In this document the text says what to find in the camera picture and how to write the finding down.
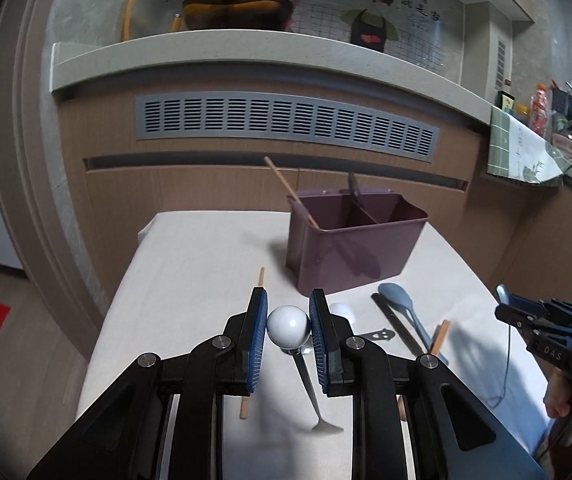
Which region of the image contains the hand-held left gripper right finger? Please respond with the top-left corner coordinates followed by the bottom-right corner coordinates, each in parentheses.
top-left (309, 289), bottom-right (549, 480)

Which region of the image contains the small metal bottle opener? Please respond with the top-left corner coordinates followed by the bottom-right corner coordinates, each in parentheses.
top-left (356, 328), bottom-right (397, 344)

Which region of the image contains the metal spoon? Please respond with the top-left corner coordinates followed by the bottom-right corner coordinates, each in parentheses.
top-left (267, 305), bottom-right (345, 434)

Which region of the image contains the grey vent grille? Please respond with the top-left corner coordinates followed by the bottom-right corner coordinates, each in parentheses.
top-left (134, 93), bottom-right (441, 164)

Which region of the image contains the cartoon wall sticker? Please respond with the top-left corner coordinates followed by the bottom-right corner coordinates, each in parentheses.
top-left (253, 0), bottom-right (447, 81)

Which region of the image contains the grey stone counter ledge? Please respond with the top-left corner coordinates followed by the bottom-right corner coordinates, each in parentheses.
top-left (50, 29), bottom-right (498, 132)

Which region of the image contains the red plastic bottle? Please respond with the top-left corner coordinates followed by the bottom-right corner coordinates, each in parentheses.
top-left (530, 82), bottom-right (553, 136)

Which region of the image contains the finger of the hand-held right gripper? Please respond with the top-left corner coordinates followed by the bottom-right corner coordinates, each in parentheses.
top-left (502, 293), bottom-right (572, 322)
top-left (495, 305), bottom-right (572, 339)

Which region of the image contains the person's right hand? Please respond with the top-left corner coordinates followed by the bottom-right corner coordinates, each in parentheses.
top-left (546, 370), bottom-right (572, 419)

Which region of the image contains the green checked cloth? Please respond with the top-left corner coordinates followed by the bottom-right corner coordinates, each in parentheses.
top-left (481, 104), bottom-right (572, 189)

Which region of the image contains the glass lid with yellow rim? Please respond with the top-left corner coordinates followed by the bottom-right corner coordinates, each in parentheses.
top-left (122, 0), bottom-right (187, 42)

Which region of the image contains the blue-grey spoon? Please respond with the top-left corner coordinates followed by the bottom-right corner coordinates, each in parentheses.
top-left (378, 282), bottom-right (450, 367)

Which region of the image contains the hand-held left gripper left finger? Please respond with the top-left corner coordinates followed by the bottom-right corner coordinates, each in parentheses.
top-left (26, 287), bottom-right (268, 480)

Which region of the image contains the white tablecloth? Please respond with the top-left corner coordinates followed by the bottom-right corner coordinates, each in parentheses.
top-left (73, 210), bottom-right (558, 480)

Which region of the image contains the white spoon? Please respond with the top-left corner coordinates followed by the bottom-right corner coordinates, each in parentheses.
top-left (329, 303), bottom-right (357, 325)

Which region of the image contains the thin grey cable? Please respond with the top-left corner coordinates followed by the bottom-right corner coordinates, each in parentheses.
top-left (486, 324), bottom-right (517, 409)

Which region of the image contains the purple utensil holder box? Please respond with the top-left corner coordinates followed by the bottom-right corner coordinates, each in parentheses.
top-left (285, 187), bottom-right (430, 296)

